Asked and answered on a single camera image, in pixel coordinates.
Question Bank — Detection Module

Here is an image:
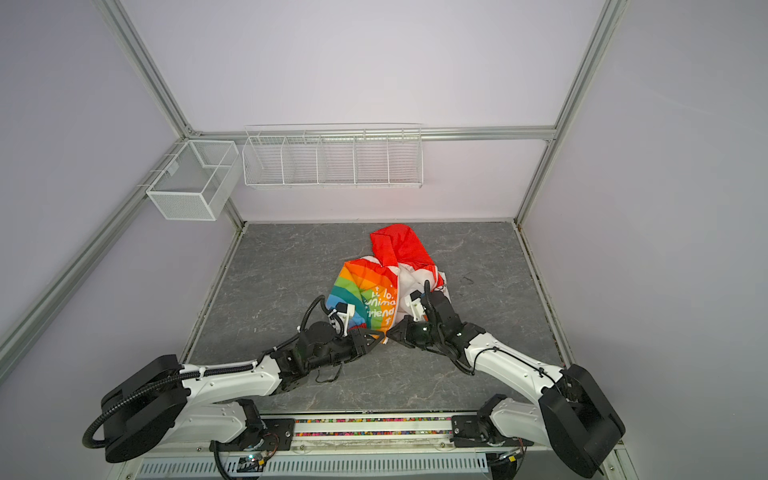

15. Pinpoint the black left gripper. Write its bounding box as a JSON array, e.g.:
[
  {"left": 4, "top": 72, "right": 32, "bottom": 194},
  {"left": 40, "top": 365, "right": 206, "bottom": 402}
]
[{"left": 308, "top": 327, "right": 385, "bottom": 373}]

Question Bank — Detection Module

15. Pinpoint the colourful rainbow kids jacket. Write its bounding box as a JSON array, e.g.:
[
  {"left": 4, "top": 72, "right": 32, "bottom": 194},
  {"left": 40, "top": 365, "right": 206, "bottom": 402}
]
[{"left": 325, "top": 224, "right": 449, "bottom": 332}]

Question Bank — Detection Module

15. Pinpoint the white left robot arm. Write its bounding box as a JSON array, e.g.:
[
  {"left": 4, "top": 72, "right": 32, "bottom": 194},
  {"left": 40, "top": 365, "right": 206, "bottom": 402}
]
[{"left": 82, "top": 322, "right": 384, "bottom": 464}]

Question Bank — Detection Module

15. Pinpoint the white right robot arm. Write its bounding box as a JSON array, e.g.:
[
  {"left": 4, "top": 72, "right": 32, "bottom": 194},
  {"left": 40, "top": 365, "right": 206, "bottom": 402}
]
[{"left": 387, "top": 292, "right": 626, "bottom": 479}]

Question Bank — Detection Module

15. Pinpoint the white mesh box basket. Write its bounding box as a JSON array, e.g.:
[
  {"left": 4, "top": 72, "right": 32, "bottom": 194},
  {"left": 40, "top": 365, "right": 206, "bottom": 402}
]
[{"left": 147, "top": 140, "right": 242, "bottom": 221}]

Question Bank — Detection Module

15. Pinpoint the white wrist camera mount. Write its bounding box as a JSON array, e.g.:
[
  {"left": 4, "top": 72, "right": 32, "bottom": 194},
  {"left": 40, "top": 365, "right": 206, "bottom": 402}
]
[
  {"left": 408, "top": 290, "right": 427, "bottom": 322},
  {"left": 328, "top": 302, "right": 356, "bottom": 336}
]

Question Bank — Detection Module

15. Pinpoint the black left arm corrugated cable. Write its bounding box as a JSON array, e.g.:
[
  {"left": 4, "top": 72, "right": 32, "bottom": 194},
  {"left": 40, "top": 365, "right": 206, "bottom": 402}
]
[{"left": 298, "top": 295, "right": 331, "bottom": 331}]

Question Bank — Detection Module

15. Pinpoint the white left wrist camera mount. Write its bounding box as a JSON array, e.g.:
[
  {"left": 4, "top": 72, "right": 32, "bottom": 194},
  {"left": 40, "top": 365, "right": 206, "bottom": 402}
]
[{"left": 328, "top": 302, "right": 356, "bottom": 336}]

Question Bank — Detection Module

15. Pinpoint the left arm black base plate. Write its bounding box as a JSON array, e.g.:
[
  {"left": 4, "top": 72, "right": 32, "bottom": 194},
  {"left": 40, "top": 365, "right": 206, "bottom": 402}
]
[{"left": 218, "top": 417, "right": 296, "bottom": 453}]

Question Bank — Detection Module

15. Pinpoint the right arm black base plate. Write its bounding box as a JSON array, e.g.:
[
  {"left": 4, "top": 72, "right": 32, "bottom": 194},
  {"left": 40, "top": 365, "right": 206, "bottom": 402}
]
[{"left": 451, "top": 413, "right": 534, "bottom": 448}]

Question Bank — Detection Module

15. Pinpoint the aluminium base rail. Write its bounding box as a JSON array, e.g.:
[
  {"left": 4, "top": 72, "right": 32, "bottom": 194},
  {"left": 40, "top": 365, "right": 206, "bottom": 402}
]
[{"left": 107, "top": 411, "right": 637, "bottom": 480}]

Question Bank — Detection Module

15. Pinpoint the white wire shelf basket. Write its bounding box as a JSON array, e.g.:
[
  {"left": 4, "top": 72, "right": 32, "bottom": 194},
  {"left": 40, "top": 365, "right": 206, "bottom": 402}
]
[{"left": 242, "top": 123, "right": 424, "bottom": 188}]

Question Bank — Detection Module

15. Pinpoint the white vented cable duct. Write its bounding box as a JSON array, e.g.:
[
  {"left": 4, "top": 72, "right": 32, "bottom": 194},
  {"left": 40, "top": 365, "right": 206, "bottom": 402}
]
[{"left": 134, "top": 452, "right": 490, "bottom": 479}]

